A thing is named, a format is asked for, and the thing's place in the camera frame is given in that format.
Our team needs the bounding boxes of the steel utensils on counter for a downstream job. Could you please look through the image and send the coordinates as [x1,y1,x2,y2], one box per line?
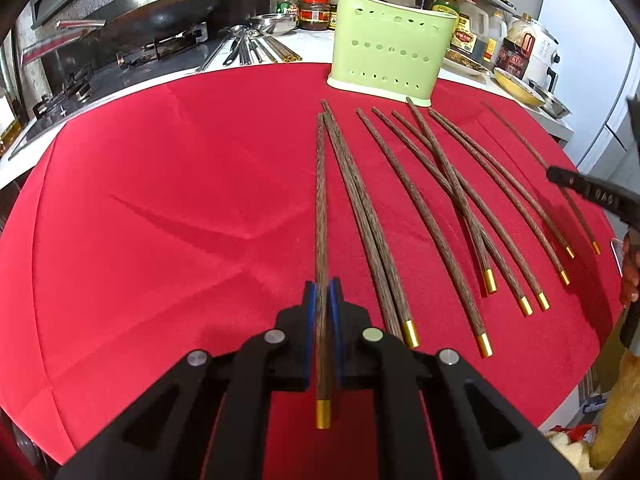
[195,25,303,73]

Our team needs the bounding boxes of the person's right hand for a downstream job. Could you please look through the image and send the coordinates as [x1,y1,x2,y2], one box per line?
[620,234,640,308]

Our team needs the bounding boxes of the steel bowl right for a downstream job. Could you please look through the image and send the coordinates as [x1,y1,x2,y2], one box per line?
[528,80,572,119]

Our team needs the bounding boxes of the yellow dish with food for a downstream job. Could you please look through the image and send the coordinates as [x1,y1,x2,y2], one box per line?
[492,67,544,107]

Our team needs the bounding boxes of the red table cloth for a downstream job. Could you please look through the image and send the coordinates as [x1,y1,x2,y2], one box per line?
[1,64,622,463]

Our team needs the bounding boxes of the plate with food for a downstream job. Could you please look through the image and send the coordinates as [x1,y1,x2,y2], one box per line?
[442,49,488,77]

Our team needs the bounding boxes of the green yellow sauce bottle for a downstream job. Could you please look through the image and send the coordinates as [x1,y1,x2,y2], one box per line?
[431,0,460,18]

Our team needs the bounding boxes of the green plastic utensil holder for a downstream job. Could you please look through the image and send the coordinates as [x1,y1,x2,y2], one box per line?
[328,0,456,107]

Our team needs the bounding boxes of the red lid sauce jar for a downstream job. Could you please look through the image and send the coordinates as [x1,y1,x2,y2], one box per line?
[298,0,331,30]

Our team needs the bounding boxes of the black gas stove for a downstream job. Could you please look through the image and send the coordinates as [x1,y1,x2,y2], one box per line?
[6,23,228,159]

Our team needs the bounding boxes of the small steel bowl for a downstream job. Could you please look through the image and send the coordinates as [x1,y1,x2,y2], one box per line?
[250,13,297,36]

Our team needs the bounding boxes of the green lid jar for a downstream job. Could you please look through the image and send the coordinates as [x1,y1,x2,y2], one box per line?
[276,0,300,18]

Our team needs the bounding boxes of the black wok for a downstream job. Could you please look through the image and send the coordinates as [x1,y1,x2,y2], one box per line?
[55,0,226,49]

